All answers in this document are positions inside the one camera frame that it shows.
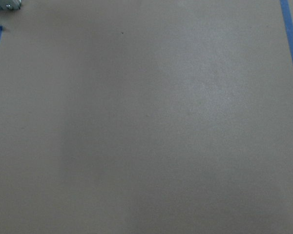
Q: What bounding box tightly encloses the brown paper table cover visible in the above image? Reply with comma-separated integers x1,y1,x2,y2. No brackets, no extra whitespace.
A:
0,0,293,234

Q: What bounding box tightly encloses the aluminium frame post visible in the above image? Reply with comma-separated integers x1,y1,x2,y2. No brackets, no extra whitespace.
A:
0,0,22,11

